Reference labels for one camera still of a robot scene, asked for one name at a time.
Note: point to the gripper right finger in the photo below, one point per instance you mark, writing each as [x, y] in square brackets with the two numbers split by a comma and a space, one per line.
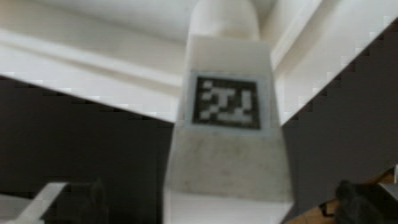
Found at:
[366, 201]

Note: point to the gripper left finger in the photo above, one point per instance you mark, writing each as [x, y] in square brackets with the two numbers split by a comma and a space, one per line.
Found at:
[67, 203]

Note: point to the white leg with tag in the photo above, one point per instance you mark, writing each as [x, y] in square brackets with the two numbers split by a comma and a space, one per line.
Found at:
[227, 181]

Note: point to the white square tabletop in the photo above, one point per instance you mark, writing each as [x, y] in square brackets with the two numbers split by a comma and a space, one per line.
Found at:
[99, 47]

